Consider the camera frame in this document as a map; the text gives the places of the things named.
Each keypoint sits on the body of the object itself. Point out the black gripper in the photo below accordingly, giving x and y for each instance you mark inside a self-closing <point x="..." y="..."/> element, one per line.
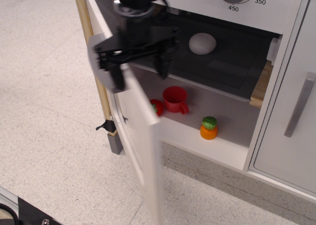
<point x="137" y="36"/>

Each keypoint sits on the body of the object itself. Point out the white oven door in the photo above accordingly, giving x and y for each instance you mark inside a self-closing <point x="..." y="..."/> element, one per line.
<point x="137" y="124"/>

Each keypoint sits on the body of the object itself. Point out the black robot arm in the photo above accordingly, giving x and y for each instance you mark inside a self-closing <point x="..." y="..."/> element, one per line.
<point x="138" y="5"/>

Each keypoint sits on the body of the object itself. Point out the dark grey oven tray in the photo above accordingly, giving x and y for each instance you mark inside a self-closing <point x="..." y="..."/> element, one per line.
<point x="232" y="68"/>

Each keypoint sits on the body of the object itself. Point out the red toy strawberry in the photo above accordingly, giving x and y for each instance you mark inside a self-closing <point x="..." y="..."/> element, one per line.
<point x="158" y="106"/>

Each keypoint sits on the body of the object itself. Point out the red toy cup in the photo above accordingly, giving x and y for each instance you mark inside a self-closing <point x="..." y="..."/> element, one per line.
<point x="174" y="98"/>

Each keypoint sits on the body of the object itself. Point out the white toy egg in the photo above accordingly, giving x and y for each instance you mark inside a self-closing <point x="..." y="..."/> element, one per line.
<point x="202" y="43"/>

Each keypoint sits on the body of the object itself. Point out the black clip on leg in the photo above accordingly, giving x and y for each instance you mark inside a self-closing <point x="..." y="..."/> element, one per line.
<point x="108" y="125"/>

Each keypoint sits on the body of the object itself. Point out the grey cabinet leg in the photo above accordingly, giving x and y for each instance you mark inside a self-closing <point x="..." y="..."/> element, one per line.
<point x="115" y="144"/>

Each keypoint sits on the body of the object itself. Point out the orange toy with green top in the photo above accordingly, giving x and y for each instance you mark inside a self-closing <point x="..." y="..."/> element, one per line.
<point x="208" y="129"/>

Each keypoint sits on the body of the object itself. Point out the white toy kitchen cabinet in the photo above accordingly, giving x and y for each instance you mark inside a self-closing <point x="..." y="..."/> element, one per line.
<point x="240" y="124"/>

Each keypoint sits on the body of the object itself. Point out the white cupboard door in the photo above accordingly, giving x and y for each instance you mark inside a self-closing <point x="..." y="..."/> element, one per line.
<point x="292" y="161"/>

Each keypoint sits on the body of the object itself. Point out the grey oven door handle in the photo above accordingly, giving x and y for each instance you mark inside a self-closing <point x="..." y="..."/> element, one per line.
<point x="102" y="75"/>

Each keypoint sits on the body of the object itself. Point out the grey cupboard door handle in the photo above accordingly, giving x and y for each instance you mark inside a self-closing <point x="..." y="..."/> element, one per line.
<point x="301" y="103"/>

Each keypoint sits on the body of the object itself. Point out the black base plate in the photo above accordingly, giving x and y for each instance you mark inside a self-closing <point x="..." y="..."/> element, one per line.
<point x="30" y="215"/>

